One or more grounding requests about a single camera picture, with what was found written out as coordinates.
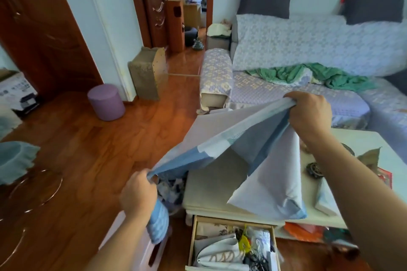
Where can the person's left hand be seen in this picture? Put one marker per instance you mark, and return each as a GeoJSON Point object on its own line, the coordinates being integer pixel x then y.
{"type": "Point", "coordinates": [138, 196]}

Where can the person's right hand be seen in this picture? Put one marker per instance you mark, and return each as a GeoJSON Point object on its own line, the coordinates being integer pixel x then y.
{"type": "Point", "coordinates": [311, 115]}

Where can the blue patterned cloth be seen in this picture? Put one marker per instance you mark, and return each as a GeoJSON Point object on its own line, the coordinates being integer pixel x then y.
{"type": "Point", "coordinates": [260, 140]}

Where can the wooden drawer white front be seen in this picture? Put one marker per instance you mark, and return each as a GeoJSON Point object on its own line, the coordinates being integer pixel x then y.
{"type": "Point", "coordinates": [190, 242]}

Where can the beige floral tablecloth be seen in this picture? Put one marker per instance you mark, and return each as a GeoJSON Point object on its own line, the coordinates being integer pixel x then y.
{"type": "Point", "coordinates": [210, 229]}

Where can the white blue tissue pack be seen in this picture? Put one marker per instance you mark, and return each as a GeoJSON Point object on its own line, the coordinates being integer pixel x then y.
{"type": "Point", "coordinates": [327, 201]}

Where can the person's left forearm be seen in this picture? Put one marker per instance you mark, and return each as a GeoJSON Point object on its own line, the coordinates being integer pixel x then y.
{"type": "Point", "coordinates": [117, 248]}

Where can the person's right forearm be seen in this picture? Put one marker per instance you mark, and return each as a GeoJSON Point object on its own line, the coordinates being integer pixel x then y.
{"type": "Point", "coordinates": [359, 197]}

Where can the green blanket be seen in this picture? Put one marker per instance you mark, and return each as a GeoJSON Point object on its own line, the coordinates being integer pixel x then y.
{"type": "Point", "coordinates": [337, 78]}

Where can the grey open canister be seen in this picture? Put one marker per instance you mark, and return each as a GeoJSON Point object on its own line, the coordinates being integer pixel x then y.
{"type": "Point", "coordinates": [349, 149]}

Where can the dark patterned canister lid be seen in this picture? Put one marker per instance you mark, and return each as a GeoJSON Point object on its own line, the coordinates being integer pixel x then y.
{"type": "Point", "coordinates": [314, 170]}

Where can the pink plastic stool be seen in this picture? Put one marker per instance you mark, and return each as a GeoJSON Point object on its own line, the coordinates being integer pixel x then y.
{"type": "Point", "coordinates": [143, 255]}

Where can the cream marble table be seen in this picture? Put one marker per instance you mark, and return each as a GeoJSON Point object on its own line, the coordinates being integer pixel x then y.
{"type": "Point", "coordinates": [210, 188]}

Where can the purple quilted sofa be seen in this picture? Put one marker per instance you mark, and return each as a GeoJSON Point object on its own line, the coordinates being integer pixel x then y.
{"type": "Point", "coordinates": [318, 42]}

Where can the brown paper tea bag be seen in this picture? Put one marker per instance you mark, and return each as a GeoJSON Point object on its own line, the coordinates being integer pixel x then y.
{"type": "Point", "coordinates": [370, 159]}

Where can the red snack packet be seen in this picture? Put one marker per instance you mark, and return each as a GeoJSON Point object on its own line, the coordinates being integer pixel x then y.
{"type": "Point", "coordinates": [385, 178]}

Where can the purple cylindrical stool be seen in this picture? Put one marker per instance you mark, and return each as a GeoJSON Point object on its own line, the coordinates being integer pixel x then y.
{"type": "Point", "coordinates": [106, 102]}

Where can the yellow tape measure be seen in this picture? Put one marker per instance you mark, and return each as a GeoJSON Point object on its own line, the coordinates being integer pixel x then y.
{"type": "Point", "coordinates": [244, 242]}

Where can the orange plastic basin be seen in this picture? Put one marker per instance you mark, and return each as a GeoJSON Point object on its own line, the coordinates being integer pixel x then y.
{"type": "Point", "coordinates": [302, 232]}

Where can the grey side stool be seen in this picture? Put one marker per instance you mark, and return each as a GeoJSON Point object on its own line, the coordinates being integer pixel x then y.
{"type": "Point", "coordinates": [217, 42]}

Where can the olive brown perforated box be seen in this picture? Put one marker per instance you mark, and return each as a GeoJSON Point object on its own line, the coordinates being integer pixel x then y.
{"type": "Point", "coordinates": [146, 74]}

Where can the white blue printed bag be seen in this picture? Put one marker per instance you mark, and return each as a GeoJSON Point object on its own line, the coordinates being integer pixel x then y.
{"type": "Point", "coordinates": [260, 239]}

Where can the small green ornament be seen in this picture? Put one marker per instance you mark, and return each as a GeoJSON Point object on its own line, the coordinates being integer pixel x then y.
{"type": "Point", "coordinates": [198, 45]}

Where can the dark round basket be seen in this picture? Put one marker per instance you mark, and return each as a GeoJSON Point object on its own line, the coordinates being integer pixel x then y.
{"type": "Point", "coordinates": [190, 35]}

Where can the small white box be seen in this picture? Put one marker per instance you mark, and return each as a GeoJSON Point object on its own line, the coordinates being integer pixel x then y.
{"type": "Point", "coordinates": [272, 261]}

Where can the light wooden desk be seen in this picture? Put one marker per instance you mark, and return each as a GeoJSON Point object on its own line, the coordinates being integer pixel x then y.
{"type": "Point", "coordinates": [192, 15]}

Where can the white printed appliance box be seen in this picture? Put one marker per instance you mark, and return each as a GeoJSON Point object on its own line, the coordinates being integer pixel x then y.
{"type": "Point", "coordinates": [17, 89]}

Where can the orange brown wooden cabinet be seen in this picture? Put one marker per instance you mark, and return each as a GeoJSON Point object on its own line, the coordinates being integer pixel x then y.
{"type": "Point", "coordinates": [175, 26]}

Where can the dark brown wooden door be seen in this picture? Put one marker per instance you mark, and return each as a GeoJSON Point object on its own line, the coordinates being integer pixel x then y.
{"type": "Point", "coordinates": [41, 32]}

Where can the brown panelled inner door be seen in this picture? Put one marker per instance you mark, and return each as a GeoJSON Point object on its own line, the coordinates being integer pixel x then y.
{"type": "Point", "coordinates": [154, 4]}

